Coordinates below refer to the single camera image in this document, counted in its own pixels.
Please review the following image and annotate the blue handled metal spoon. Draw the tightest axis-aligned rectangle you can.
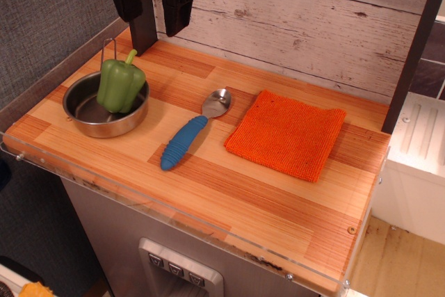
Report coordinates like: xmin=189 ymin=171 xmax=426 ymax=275
xmin=160 ymin=88 xmax=232 ymax=171

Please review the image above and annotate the orange knitted towel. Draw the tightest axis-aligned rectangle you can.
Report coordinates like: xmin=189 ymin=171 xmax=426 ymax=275
xmin=224 ymin=90 xmax=346 ymax=183

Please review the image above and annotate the green toy bell pepper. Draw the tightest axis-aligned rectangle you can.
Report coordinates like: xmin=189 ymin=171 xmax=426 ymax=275
xmin=97 ymin=49 xmax=146 ymax=113

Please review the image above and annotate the small steel pot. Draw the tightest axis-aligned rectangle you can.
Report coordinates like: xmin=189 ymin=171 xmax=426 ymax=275
xmin=63 ymin=54 xmax=149 ymax=138

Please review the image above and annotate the clear acrylic table guard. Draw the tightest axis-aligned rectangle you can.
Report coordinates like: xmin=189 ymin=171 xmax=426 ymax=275
xmin=3 ymin=125 xmax=389 ymax=296

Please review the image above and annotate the grey toy fridge cabinet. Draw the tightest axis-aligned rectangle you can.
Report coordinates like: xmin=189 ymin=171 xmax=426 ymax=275
xmin=63 ymin=179 xmax=316 ymax=296

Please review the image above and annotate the silver dispenser button panel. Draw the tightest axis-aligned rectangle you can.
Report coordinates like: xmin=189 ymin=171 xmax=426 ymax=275
xmin=138 ymin=238 xmax=225 ymax=296

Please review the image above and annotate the white toy sink unit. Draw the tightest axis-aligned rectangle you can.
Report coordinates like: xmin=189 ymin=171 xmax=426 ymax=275
xmin=372 ymin=93 xmax=444 ymax=243

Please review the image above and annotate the yellow black object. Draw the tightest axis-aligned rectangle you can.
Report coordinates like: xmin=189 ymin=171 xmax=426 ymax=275
xmin=1 ymin=278 xmax=55 ymax=297

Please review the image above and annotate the dark left shelf post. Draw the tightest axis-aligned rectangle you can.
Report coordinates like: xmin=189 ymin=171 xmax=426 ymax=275
xmin=129 ymin=0 xmax=158 ymax=57

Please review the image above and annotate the dark shelf post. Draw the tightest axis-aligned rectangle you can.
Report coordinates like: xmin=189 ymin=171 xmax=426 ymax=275
xmin=129 ymin=0 xmax=158 ymax=57
xmin=381 ymin=0 xmax=442 ymax=134

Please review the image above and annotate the dark right shelf post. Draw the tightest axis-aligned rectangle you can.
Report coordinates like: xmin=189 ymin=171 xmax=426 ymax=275
xmin=381 ymin=0 xmax=442 ymax=134

